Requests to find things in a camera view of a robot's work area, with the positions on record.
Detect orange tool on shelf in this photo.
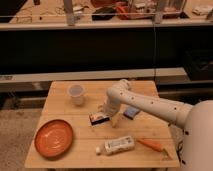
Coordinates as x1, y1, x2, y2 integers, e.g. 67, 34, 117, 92
116, 2, 129, 20

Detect black white whiteboard eraser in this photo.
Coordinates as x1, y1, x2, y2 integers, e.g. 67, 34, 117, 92
89, 112, 109, 125

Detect translucent white cup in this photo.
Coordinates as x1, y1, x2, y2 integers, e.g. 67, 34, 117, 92
68, 85, 85, 106

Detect orange ceramic plate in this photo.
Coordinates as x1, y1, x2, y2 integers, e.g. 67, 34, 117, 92
34, 119, 73, 158

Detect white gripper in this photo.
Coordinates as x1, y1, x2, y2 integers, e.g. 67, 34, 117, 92
98, 98, 121, 128

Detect orange carrot toy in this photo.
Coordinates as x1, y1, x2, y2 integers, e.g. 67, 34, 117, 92
137, 138, 168, 155

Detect clear plastic bottle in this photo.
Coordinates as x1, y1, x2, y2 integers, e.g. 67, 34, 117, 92
95, 136, 135, 155

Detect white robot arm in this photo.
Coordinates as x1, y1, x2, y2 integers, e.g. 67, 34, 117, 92
104, 79, 213, 171

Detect blue sponge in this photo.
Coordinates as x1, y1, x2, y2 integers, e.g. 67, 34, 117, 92
123, 106, 140, 120

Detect wooden table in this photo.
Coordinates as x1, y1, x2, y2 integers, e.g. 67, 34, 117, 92
25, 81, 179, 169

